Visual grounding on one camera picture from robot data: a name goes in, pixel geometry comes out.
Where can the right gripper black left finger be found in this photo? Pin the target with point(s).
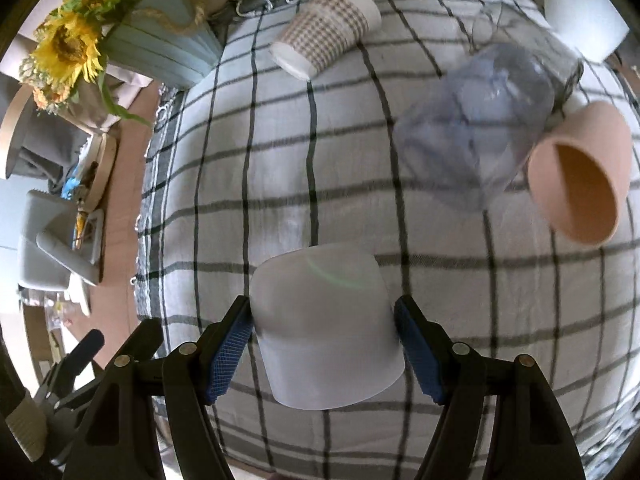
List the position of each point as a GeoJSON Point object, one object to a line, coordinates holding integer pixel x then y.
{"type": "Point", "coordinates": [117, 438]}

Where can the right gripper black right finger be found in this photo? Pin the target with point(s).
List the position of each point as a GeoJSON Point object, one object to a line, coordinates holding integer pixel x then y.
{"type": "Point", "coordinates": [530, 438]}

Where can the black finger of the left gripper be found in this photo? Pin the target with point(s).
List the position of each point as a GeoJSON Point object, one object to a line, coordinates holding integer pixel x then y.
{"type": "Point", "coordinates": [75, 359]}
{"type": "Point", "coordinates": [140, 346]}

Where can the plain white cup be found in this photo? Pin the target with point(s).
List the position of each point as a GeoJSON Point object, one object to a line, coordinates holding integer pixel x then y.
{"type": "Point", "coordinates": [325, 327]}

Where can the peach pink cup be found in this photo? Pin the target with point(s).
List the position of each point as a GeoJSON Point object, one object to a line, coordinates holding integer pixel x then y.
{"type": "Point", "coordinates": [579, 175]}

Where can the clear bluish plastic cup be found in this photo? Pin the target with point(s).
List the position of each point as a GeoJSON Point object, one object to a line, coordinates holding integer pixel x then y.
{"type": "Point", "coordinates": [467, 137]}

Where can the patterned paper cup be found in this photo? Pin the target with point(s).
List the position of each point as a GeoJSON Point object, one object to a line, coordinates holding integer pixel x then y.
{"type": "Point", "coordinates": [321, 32]}

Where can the dark smoky glass cup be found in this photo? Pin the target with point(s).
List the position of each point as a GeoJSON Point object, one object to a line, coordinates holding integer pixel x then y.
{"type": "Point", "coordinates": [499, 23]}

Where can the clear plastic bottle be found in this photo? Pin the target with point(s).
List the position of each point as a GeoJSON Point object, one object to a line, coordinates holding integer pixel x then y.
{"type": "Point", "coordinates": [58, 311]}

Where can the checked grey white tablecloth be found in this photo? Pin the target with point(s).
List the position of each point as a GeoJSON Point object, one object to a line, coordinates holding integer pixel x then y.
{"type": "Point", "coordinates": [252, 163]}

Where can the yellow sunflower bouquet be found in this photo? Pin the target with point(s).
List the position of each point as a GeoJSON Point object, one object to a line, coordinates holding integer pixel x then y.
{"type": "Point", "coordinates": [70, 50]}

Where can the light blue ribbed vase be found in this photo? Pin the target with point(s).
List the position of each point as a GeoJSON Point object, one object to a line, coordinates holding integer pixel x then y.
{"type": "Point", "coordinates": [160, 39]}

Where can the white plant pot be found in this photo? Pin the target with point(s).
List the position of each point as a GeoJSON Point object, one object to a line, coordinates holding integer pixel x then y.
{"type": "Point", "coordinates": [594, 28]}

